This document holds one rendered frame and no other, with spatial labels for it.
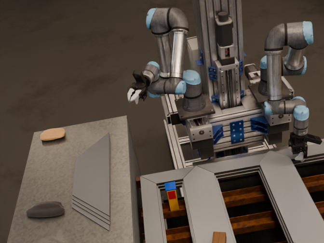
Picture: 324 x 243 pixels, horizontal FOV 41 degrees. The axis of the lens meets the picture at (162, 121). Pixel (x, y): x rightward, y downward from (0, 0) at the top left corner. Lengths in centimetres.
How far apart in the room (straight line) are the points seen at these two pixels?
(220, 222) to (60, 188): 85
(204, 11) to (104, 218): 132
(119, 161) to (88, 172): 18
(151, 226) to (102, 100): 293
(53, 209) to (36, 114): 300
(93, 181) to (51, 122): 267
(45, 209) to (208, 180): 89
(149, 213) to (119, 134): 54
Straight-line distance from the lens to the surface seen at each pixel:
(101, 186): 225
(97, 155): 245
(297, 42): 234
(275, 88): 238
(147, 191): 245
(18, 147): 470
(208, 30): 269
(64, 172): 245
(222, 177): 251
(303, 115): 232
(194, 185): 244
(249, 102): 288
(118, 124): 269
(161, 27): 247
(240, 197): 260
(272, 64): 235
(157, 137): 424
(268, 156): 258
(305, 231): 221
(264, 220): 249
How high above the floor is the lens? 257
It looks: 35 degrees down
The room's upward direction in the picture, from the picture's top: 11 degrees counter-clockwise
